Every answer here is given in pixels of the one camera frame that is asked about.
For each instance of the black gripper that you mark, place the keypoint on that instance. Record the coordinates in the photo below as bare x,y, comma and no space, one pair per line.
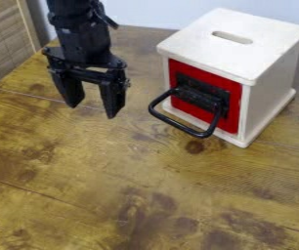
83,59

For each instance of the black metal drawer handle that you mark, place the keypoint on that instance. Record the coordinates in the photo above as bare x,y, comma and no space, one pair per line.
186,117

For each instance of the red wooden drawer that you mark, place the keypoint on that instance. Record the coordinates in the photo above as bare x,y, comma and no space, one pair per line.
228,124

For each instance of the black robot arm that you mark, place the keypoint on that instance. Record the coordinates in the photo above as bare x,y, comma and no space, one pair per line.
80,10

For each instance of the wooden panel at left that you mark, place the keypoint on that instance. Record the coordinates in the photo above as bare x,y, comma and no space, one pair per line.
19,41

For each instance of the white wooden box cabinet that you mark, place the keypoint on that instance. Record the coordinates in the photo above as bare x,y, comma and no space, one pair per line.
248,49

